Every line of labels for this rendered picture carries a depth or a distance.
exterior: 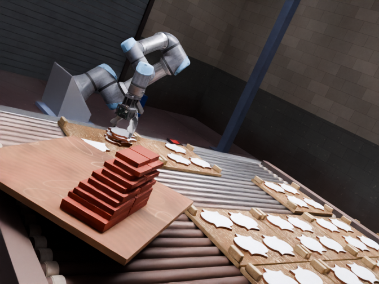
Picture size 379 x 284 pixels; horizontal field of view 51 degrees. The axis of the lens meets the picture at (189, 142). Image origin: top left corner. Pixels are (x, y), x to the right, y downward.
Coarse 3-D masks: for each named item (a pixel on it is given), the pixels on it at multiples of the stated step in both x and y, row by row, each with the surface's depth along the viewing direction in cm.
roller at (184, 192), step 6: (180, 192) 170; (186, 192) 172; (192, 192) 175; (198, 192) 178; (216, 198) 184; (222, 198) 187; (228, 198) 190; (234, 198) 193; (240, 198) 196; (246, 198) 200; (252, 198) 203; (258, 198) 208; (276, 204) 216
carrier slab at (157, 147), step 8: (144, 144) 207; (152, 144) 213; (160, 144) 220; (160, 152) 206; (168, 152) 212; (192, 152) 233; (168, 160) 199; (168, 168) 190; (176, 168) 193; (184, 168) 197; (192, 168) 203; (200, 168) 208
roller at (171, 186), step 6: (168, 186) 171; (174, 186) 174; (180, 186) 176; (186, 186) 179; (204, 192) 185; (210, 192) 188; (216, 192) 191; (222, 192) 194; (228, 192) 197; (234, 192) 200; (240, 192) 205; (264, 198) 216; (270, 198) 219
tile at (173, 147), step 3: (165, 144) 224; (168, 144) 222; (171, 144) 225; (174, 144) 228; (165, 147) 218; (168, 147) 217; (171, 147) 220; (174, 147) 222; (177, 147) 225; (171, 150) 217; (174, 150) 217; (177, 150) 218; (180, 150) 221; (183, 150) 223; (180, 153) 219; (183, 153) 220
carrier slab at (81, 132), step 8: (64, 128) 178; (72, 128) 182; (80, 128) 187; (88, 128) 192; (96, 128) 198; (80, 136) 177; (88, 136) 181; (96, 136) 186; (112, 144) 185; (136, 144) 201; (112, 152) 175; (160, 168) 186
